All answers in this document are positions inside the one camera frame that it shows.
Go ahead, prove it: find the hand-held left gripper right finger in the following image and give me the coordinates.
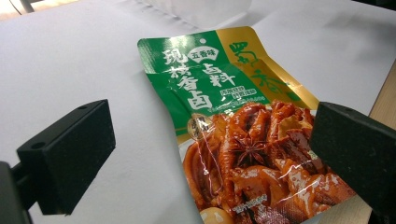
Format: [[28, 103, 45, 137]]
[[309, 101, 396, 222]]

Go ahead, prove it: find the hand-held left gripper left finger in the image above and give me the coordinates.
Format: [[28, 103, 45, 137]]
[[16, 99, 117, 216]]

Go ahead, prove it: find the green and gold food packet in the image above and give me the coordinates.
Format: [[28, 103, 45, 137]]
[[136, 25, 357, 224]]

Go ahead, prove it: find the white table cloth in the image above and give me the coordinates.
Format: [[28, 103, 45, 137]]
[[0, 0, 396, 224]]

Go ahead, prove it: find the metal stand leg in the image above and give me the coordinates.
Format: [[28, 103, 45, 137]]
[[19, 0, 35, 14]]

